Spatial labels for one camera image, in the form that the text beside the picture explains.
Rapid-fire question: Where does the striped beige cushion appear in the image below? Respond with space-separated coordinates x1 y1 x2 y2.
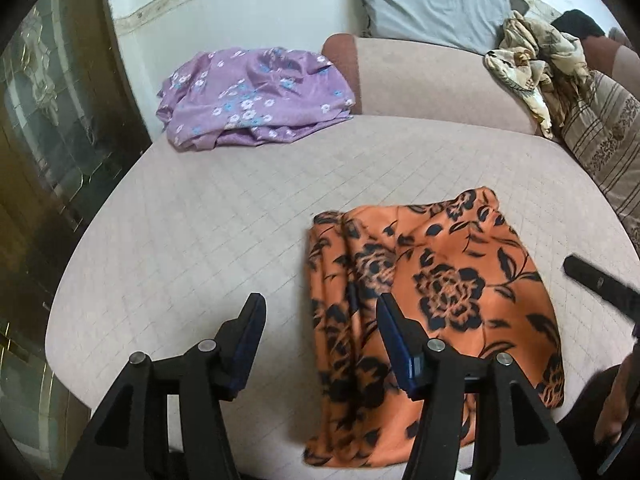
557 69 640 251

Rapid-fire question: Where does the purple floral garment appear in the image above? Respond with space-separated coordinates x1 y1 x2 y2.
156 46 357 152

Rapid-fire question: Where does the orange floral garment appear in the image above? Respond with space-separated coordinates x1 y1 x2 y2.
302 187 566 468

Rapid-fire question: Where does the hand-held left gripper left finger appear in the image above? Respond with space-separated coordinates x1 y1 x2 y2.
62 293 267 480

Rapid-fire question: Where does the person's right hand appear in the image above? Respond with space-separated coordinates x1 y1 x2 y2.
594 366 638 447

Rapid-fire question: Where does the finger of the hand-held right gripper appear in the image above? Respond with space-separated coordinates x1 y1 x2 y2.
562 254 640 321

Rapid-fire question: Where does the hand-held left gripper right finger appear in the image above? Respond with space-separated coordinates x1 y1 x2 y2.
375 293 581 480

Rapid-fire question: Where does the grey pillow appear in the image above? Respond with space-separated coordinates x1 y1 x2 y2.
356 0 531 56

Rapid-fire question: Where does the beige sofa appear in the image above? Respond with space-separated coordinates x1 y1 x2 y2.
45 32 640 476

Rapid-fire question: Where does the wooden glass-door cabinet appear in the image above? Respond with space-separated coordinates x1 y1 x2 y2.
0 0 153 480

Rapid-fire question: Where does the cream patterned crumpled cloth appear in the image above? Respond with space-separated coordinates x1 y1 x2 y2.
484 10 593 141

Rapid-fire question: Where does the dark cloth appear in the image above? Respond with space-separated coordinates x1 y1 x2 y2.
550 9 608 41

